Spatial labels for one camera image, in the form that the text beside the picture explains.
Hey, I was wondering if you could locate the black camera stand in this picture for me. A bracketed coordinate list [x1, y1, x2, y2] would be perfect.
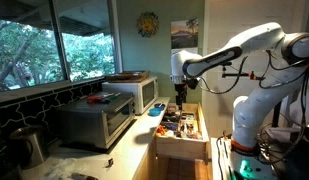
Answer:
[221, 66, 265, 80]

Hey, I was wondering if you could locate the wooden tray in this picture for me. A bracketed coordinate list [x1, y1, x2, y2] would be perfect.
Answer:
[105, 71, 150, 82]

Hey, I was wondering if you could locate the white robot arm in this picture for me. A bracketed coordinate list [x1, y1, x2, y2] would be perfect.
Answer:
[171, 22, 309, 153]

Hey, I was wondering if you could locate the window frame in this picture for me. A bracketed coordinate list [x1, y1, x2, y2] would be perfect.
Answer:
[0, 0, 122, 103]

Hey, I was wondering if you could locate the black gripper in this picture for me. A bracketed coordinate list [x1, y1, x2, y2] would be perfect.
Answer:
[174, 78, 198, 106]

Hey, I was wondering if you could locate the sun wall decoration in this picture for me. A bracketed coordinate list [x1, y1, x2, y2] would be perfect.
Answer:
[136, 12, 159, 38]

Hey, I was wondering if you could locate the white microwave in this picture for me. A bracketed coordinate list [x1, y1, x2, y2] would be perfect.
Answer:
[102, 76, 158, 115]

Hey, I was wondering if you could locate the red marker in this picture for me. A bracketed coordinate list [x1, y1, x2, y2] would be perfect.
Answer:
[87, 93, 114, 103]

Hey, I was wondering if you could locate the small black clip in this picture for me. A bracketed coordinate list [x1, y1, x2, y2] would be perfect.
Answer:
[106, 158, 114, 168]

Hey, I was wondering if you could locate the dark blue small bowl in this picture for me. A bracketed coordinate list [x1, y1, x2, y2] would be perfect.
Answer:
[154, 103, 166, 110]

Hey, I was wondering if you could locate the open wooden drawer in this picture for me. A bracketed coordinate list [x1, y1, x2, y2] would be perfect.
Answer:
[156, 103, 209, 161]

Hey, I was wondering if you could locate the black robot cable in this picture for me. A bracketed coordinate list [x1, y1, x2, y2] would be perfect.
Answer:
[197, 55, 249, 95]

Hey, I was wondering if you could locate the silver toaster oven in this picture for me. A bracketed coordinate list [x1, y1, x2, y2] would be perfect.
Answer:
[56, 93, 134, 149]

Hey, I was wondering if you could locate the metal kettle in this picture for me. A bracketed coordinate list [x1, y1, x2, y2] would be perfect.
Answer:
[9, 125, 49, 169]

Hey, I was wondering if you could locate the landscape wall picture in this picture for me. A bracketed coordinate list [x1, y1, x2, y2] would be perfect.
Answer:
[171, 19, 199, 49]

